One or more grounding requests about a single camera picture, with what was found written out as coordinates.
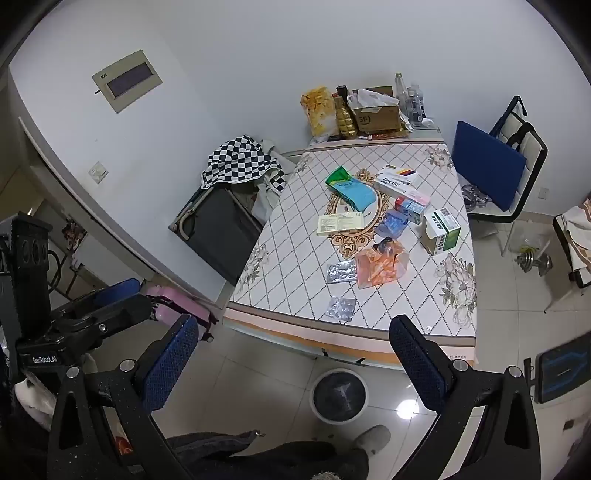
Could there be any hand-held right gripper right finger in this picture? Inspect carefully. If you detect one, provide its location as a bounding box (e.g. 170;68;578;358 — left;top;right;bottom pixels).
389;315;544;480

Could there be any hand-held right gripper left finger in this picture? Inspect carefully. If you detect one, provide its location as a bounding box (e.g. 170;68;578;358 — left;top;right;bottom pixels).
48;314;199;480

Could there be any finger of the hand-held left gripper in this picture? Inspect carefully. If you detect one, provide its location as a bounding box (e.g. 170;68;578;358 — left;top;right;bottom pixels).
90;278;142;309
69;294;154;344

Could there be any white round waste bin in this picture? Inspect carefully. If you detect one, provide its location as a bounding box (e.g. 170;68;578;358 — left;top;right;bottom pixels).
310;368;369;424

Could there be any silver blister pack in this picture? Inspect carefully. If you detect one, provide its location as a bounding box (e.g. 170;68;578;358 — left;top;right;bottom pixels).
326;260;359;285
324;296;358;322

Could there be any clear bag with orange contents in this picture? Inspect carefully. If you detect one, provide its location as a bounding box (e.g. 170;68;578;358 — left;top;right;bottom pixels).
355;237;410;290

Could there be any green white medicine box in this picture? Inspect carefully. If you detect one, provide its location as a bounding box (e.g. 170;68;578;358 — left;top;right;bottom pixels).
420;207;463;256

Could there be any pale yellow box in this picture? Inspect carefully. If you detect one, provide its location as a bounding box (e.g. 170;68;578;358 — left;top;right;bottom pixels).
317;212;363;236

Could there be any person's left forearm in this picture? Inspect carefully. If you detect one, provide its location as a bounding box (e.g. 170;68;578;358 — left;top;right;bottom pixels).
13;376;57;431

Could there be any pink suitcase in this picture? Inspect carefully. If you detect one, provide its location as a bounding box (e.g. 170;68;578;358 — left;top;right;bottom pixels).
145;285;219;343

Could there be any grey slipper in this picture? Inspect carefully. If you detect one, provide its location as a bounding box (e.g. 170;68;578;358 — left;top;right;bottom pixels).
353;424;391;465

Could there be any dark open suitcase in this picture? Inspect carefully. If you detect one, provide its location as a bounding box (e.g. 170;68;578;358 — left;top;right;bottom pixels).
168;184;265;288

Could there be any diamond patterned tablecloth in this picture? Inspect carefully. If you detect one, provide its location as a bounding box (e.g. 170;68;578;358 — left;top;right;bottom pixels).
223;127;478;367

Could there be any blue plastic blister tray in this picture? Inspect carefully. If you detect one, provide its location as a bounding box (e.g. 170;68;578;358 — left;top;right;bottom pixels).
374;209;410;239

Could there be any black blue patterned pad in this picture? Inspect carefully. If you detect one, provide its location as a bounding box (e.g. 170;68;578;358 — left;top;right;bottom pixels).
534;338;591;405

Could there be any small blue white box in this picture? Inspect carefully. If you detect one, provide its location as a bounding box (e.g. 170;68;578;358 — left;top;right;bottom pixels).
401;200;426;225

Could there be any metal dumbbell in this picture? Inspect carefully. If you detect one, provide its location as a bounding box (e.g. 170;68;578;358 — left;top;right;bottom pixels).
516;251;554;277

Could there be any pink medicine box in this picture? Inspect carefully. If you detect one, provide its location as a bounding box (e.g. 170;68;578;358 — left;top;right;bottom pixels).
394;186;431;214

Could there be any black white checkered cloth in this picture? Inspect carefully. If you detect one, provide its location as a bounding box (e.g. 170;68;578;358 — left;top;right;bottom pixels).
200;135;288;195

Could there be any light blue packet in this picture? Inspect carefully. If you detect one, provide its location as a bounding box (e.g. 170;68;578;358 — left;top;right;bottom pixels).
332;179;378;216

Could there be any white red medicine box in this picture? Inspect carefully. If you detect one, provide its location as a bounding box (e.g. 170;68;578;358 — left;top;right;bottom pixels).
372;163;421;195

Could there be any black chair with beige cloth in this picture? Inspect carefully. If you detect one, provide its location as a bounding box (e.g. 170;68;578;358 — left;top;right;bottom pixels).
552;196;591;289

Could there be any green packet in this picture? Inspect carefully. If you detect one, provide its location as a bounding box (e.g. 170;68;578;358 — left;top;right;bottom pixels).
325;165;352;188

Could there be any blue cushion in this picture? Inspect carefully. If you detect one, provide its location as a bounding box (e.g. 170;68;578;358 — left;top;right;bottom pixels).
451;120;527;214

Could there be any brown cardboard box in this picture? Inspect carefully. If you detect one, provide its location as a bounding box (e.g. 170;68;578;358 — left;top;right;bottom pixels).
353;86;410;136

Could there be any gold bottle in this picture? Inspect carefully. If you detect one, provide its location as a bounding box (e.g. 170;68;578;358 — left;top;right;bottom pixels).
334;85;359;140

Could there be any clear plastic bottle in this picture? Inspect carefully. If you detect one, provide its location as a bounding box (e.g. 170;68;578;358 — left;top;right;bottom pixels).
408;84;424;127
394;72;410;114

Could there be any yellow snack bag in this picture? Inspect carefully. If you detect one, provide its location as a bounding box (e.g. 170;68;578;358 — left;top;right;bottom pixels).
300;87;337;140

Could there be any white crumpled paper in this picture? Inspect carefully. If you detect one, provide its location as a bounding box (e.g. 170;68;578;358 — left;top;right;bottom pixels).
348;89;399;112

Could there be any grey coiled cable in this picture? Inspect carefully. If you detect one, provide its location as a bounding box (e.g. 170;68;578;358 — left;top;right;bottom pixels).
461;184;491;213

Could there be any beige wall electrical panel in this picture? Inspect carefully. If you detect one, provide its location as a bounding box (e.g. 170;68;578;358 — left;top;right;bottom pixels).
92;49;164;114

